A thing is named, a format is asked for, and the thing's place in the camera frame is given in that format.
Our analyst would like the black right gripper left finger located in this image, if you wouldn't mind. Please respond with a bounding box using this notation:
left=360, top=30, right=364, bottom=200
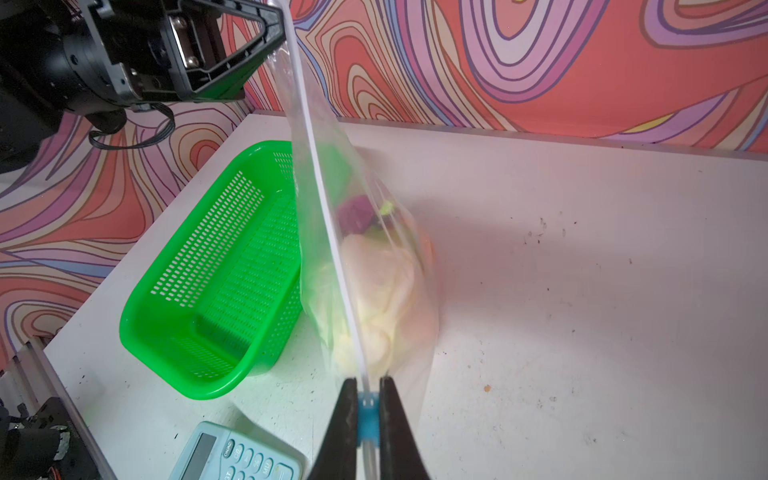
left=307, top=378, right=359, bottom=480

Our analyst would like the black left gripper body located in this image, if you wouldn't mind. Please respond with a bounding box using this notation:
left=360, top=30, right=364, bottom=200
left=1, top=1, right=179, bottom=132

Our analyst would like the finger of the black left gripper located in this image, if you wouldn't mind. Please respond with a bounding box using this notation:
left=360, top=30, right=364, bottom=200
left=164, top=1, right=286, bottom=102

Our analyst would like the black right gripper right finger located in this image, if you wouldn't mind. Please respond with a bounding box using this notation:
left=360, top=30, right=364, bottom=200
left=378, top=376, right=430, bottom=480

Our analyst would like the blue bag zipper slider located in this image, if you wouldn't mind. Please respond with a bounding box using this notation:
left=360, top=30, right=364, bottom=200
left=357, top=392, right=380, bottom=448

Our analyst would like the green lettuce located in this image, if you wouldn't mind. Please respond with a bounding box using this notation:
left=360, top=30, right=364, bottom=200
left=310, top=235, right=417, bottom=377

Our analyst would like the clear zip top bag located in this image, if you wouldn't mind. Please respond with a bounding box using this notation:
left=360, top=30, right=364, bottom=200
left=268, top=1, right=440, bottom=479

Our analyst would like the purple red onion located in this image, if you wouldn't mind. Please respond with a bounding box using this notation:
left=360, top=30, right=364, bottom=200
left=336, top=195, right=378, bottom=236

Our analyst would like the teal calculator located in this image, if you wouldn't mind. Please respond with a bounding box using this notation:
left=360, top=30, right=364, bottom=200
left=169, top=421, right=304, bottom=480

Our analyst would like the green plastic basket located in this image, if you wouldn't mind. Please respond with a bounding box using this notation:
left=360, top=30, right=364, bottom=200
left=119, top=141, right=302, bottom=400

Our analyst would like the aluminium front rail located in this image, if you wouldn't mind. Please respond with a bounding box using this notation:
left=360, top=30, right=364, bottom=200
left=1, top=338, right=115, bottom=480

